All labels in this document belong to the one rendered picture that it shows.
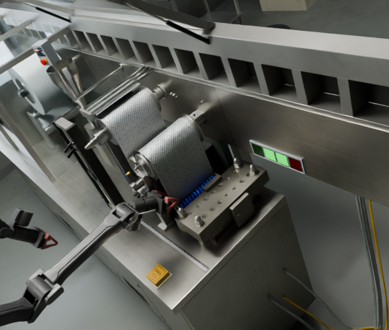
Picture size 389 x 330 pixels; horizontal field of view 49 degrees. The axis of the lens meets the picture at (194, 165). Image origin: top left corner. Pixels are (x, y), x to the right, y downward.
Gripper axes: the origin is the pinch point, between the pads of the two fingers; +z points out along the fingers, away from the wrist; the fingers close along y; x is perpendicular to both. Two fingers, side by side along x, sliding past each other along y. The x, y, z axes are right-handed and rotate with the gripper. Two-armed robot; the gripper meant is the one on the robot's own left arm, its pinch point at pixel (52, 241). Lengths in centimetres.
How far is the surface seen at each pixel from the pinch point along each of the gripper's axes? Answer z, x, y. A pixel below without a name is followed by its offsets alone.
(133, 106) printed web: -1, -67, -17
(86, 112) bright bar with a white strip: -15, -56, -8
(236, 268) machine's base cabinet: 41, -21, -66
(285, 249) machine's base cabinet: 68, -35, -69
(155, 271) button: 19, -8, -46
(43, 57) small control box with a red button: -29, -72, 19
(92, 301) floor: 93, 49, 63
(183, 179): 18, -46, -42
